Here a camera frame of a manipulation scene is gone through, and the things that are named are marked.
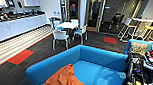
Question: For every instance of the patterned beige cushion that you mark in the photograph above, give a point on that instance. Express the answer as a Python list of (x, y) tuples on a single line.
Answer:
[(139, 47)]

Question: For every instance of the yellow bar stool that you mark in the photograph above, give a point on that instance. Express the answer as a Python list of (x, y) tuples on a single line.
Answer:
[(152, 28)]

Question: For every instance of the white kitchen counter cabinets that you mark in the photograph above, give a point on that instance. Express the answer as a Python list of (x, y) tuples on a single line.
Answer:
[(16, 28)]

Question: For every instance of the blue sofa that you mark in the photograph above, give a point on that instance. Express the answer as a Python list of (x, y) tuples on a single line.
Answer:
[(98, 69)]

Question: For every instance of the plain white chair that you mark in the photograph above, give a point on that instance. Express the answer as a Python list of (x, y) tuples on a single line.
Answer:
[(60, 34)]

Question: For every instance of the white square table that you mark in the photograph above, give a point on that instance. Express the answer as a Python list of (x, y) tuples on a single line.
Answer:
[(67, 25)]

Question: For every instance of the wide wood framed glass door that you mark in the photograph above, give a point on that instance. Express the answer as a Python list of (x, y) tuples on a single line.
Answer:
[(95, 13)]

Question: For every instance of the blue armchair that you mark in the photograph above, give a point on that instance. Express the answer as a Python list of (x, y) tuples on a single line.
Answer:
[(125, 47)]

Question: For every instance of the orange hoodie with white print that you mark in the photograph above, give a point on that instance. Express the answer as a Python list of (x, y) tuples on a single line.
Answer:
[(62, 80)]

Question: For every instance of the white bar stool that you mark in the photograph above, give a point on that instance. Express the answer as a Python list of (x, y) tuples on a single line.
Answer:
[(127, 21)]

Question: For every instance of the white chair blue seat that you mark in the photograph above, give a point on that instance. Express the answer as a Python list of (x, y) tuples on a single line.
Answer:
[(55, 23), (80, 30), (74, 21)]

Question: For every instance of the white high table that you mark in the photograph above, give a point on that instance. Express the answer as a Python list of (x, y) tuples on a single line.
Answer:
[(142, 19)]

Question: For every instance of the dark wall screen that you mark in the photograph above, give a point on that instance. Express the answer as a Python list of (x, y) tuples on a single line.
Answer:
[(10, 2)]

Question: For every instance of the narrow wood framed glass door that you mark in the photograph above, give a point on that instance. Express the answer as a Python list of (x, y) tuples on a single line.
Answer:
[(72, 7)]

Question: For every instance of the black cart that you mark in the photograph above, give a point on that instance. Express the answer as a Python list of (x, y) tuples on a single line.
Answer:
[(134, 74)]

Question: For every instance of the black office chair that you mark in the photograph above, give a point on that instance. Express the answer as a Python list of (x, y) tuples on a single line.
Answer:
[(116, 20)]

